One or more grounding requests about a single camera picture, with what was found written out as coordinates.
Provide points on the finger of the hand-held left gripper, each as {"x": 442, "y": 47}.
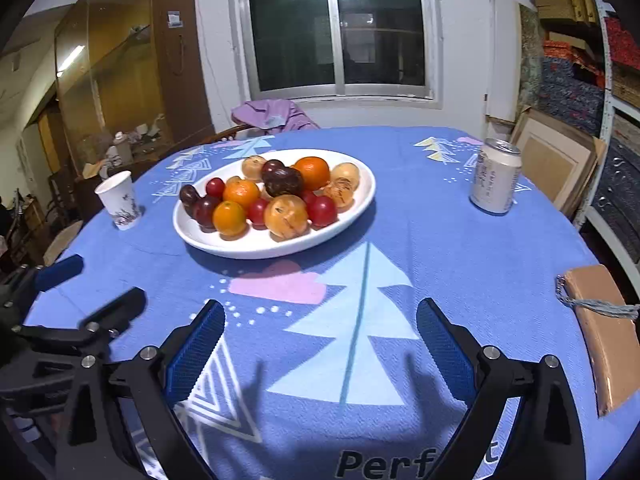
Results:
{"x": 60, "y": 269}
{"x": 120, "y": 307}

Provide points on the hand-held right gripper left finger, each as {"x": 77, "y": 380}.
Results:
{"x": 197, "y": 355}

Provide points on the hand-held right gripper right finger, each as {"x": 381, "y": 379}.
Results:
{"x": 445, "y": 355}

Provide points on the dark red plum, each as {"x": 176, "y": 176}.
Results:
{"x": 272, "y": 166}
{"x": 207, "y": 212}

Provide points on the medium orange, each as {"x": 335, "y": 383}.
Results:
{"x": 230, "y": 219}

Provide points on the large tan speckled fruit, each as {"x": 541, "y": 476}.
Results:
{"x": 286, "y": 216}

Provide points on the white oval plate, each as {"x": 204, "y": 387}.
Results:
{"x": 350, "y": 210}

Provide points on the pale tan round fruit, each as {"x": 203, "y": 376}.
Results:
{"x": 346, "y": 175}

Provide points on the floral paper cup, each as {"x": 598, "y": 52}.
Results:
{"x": 117, "y": 202}

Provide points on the blue printed tablecloth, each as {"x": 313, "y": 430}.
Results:
{"x": 475, "y": 270}

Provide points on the brown leather pouch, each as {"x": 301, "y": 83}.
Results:
{"x": 605, "y": 340}

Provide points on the white drink can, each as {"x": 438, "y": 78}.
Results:
{"x": 494, "y": 180}

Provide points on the brown speckled round fruit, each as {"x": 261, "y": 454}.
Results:
{"x": 341, "y": 196}

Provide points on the wooden glass cabinet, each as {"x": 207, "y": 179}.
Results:
{"x": 125, "y": 60}

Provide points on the purple cloth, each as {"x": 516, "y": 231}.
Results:
{"x": 275, "y": 114}

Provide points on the speckled stone slab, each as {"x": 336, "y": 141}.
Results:
{"x": 531, "y": 55}

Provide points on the shelf rack with boxes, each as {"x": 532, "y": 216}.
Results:
{"x": 590, "y": 70}

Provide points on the sliding glass window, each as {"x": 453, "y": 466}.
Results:
{"x": 335, "y": 30}

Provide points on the white wall panel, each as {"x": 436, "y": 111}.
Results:
{"x": 500, "y": 55}

